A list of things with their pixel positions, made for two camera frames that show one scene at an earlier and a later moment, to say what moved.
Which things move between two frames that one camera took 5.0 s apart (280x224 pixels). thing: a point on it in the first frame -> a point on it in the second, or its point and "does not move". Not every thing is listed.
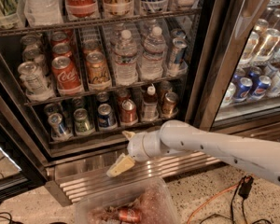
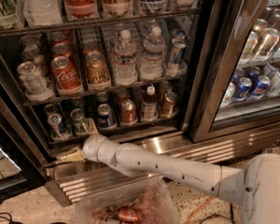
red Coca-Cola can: (66, 78) does not move
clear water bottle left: (125, 60) does not move
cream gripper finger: (122, 163) -> (73, 156)
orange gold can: (98, 75) does not move
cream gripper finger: (129, 134) -> (91, 127)
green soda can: (82, 123) does not move
